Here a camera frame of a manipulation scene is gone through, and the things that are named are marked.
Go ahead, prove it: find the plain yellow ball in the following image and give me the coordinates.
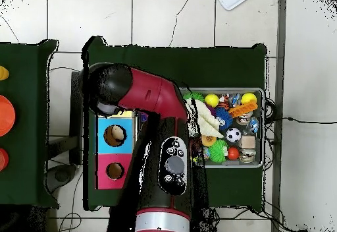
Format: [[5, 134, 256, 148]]
[[204, 93, 220, 108]]

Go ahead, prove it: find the red plastic dish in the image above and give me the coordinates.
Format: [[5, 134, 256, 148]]
[[0, 147, 9, 172]]

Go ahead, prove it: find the wooden box with three holes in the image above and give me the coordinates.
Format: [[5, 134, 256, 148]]
[[93, 109, 138, 190]]

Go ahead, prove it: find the orange plastic bowl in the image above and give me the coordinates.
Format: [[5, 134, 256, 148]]
[[0, 94, 16, 137]]

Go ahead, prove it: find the yellow plastic toy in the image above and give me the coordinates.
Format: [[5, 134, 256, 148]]
[[0, 65, 10, 82]]

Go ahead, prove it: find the cream waffle cloth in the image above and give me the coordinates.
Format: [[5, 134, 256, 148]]
[[185, 98, 224, 139]]

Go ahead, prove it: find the neighbouring green cloth table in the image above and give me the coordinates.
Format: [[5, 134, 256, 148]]
[[0, 38, 60, 208]]

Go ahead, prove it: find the blue spiky ball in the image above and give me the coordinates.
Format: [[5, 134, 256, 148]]
[[215, 107, 234, 131]]

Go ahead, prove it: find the yellow smiley ball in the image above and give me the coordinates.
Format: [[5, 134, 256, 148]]
[[241, 92, 257, 105]]

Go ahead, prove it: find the orange toy brick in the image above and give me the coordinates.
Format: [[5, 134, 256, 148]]
[[228, 101, 259, 118]]

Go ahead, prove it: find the plain orange ball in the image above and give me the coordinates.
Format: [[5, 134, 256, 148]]
[[226, 147, 240, 161]]

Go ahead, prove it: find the wooden cube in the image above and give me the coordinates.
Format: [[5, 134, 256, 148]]
[[240, 135, 256, 149]]

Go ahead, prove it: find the dark green table cloth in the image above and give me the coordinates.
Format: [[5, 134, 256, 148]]
[[82, 36, 268, 212]]

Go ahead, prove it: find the green spiky ball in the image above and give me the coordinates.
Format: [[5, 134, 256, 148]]
[[208, 138, 228, 163], [184, 92, 205, 102]]

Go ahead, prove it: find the white tray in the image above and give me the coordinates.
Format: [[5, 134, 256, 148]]
[[215, 0, 252, 11]]

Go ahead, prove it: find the black and white soccer ball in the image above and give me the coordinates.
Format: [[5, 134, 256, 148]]
[[225, 127, 242, 143]]

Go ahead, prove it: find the silver mesh bin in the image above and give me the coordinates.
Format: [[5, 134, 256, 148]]
[[181, 87, 265, 169]]

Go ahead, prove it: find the black cable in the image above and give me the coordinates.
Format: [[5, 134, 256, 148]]
[[263, 115, 337, 125]]

